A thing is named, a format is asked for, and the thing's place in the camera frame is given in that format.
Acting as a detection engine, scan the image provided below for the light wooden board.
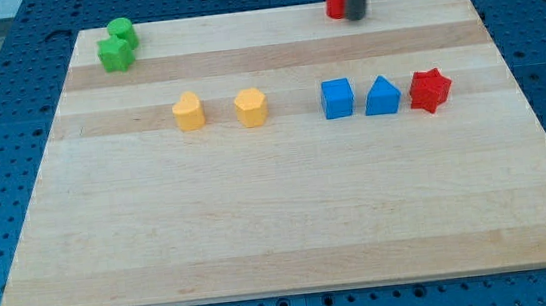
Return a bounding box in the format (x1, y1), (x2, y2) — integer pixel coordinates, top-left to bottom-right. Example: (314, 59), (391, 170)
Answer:
(0, 0), (546, 306)

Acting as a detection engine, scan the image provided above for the green star block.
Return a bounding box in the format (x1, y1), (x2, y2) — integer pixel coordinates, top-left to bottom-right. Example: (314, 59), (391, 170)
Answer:
(97, 35), (135, 73)

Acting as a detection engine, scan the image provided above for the blue cube block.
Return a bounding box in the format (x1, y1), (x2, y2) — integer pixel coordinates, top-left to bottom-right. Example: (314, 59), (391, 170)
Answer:
(320, 78), (354, 120)

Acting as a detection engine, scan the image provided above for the blue triangle block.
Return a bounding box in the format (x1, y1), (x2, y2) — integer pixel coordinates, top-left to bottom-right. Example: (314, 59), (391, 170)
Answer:
(365, 75), (401, 116)

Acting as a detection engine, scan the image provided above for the yellow hexagon block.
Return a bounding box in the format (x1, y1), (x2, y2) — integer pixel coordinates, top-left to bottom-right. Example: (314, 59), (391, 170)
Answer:
(234, 87), (268, 128)

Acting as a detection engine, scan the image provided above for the red cylinder block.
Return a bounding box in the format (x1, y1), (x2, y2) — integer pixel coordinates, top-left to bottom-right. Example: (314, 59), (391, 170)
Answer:
(325, 0), (346, 20)

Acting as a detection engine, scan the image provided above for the yellow heart block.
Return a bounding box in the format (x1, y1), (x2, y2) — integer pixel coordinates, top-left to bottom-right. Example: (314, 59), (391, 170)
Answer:
(172, 91), (206, 131)

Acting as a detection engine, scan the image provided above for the red star block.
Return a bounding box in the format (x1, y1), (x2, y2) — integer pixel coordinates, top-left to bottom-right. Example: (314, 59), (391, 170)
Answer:
(409, 68), (452, 114)

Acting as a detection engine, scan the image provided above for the green cylinder block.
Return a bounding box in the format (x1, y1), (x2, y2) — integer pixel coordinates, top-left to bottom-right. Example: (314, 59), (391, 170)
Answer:
(106, 17), (140, 49)

